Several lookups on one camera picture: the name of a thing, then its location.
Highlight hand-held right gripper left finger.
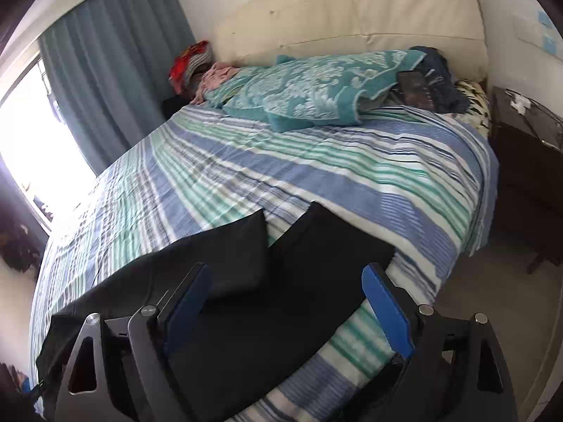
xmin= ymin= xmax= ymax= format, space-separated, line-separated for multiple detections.
xmin=53 ymin=262 xmax=213 ymax=422

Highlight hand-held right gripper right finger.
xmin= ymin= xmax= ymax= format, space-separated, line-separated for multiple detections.
xmin=361 ymin=262 xmax=519 ymax=422

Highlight black pants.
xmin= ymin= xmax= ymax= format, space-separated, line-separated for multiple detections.
xmin=35 ymin=201 xmax=397 ymax=422

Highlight striped bed sheet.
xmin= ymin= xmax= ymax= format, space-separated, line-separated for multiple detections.
xmin=29 ymin=105 xmax=500 ymax=422

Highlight dark hanging clothes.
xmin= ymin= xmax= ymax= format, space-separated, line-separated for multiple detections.
xmin=0 ymin=222 xmax=44 ymax=273

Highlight dark wooden nightstand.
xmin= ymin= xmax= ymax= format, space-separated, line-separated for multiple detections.
xmin=488 ymin=85 xmax=563 ymax=273

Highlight pile of colourful clothes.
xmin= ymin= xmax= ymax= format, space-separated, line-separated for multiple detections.
xmin=0 ymin=363 xmax=35 ymax=405

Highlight black bag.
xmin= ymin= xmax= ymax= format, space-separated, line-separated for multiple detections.
xmin=163 ymin=94 xmax=194 ymax=119

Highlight black and white patterned pillow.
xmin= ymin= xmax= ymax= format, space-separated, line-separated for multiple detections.
xmin=453 ymin=80 xmax=491 ymax=139

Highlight dark blue jeans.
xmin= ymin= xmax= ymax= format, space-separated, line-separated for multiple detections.
xmin=409 ymin=45 xmax=471 ymax=115

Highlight teal patterned pillow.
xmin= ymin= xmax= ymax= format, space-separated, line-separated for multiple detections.
xmin=204 ymin=55 xmax=300 ymax=108
xmin=222 ymin=50 xmax=427 ymax=133

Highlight pink cloth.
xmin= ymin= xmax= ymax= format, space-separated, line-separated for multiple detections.
xmin=191 ymin=62 xmax=240 ymax=105

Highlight red clothes pile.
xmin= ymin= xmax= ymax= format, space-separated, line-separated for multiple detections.
xmin=169 ymin=40 xmax=214 ymax=95

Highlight blue curtain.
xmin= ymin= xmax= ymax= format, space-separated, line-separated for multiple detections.
xmin=39 ymin=0 xmax=196 ymax=177

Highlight cream padded headboard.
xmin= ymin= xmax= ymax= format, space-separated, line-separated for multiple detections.
xmin=213 ymin=0 xmax=490 ymax=84

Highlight white wall switch plate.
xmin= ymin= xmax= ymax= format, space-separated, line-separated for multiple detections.
xmin=512 ymin=11 xmax=557 ymax=49

